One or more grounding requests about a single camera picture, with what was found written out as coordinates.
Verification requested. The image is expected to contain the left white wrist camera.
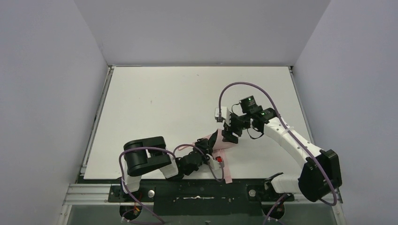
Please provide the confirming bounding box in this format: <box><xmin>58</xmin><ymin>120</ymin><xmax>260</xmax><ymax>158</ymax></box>
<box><xmin>208</xmin><ymin>156</ymin><xmax>224</xmax><ymax>171</ymax></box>

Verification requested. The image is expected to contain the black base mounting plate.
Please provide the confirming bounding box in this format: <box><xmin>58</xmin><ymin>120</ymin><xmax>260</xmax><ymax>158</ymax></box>
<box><xmin>108</xmin><ymin>179</ymin><xmax>294</xmax><ymax>219</ymax></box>

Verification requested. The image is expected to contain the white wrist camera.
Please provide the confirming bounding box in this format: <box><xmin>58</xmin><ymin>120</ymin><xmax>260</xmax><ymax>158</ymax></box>
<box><xmin>208</xmin><ymin>156</ymin><xmax>224</xmax><ymax>171</ymax></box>
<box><xmin>214</xmin><ymin>106</ymin><xmax>230</xmax><ymax>126</ymax></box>

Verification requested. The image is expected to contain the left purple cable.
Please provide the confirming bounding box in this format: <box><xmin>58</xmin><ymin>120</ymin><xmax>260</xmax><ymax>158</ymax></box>
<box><xmin>118</xmin><ymin>143</ymin><xmax>225</xmax><ymax>225</ymax></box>

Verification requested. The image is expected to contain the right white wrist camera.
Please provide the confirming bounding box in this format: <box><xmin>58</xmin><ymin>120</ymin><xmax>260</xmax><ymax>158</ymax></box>
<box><xmin>214</xmin><ymin>106</ymin><xmax>230</xmax><ymax>126</ymax></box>

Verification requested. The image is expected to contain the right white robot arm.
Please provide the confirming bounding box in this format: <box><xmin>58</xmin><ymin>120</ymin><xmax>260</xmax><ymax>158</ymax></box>
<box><xmin>214</xmin><ymin>96</ymin><xmax>342</xmax><ymax>202</ymax></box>

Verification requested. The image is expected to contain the purple cable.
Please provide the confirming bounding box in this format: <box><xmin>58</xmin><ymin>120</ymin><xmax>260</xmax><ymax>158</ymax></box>
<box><xmin>217</xmin><ymin>82</ymin><xmax>338</xmax><ymax>225</ymax></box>
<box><xmin>118</xmin><ymin>143</ymin><xmax>225</xmax><ymax>225</ymax></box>

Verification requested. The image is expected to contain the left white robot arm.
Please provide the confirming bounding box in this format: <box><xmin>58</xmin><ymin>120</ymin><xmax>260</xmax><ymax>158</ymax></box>
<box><xmin>119</xmin><ymin>133</ymin><xmax>224</xmax><ymax>194</ymax></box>

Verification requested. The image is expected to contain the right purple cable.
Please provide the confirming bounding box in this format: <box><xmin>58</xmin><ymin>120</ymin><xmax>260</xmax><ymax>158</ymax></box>
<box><xmin>217</xmin><ymin>82</ymin><xmax>338</xmax><ymax>225</ymax></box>

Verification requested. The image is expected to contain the pink and black folding umbrella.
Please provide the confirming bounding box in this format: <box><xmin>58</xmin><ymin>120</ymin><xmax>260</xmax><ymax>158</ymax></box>
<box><xmin>204</xmin><ymin>129</ymin><xmax>236</xmax><ymax>184</ymax></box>

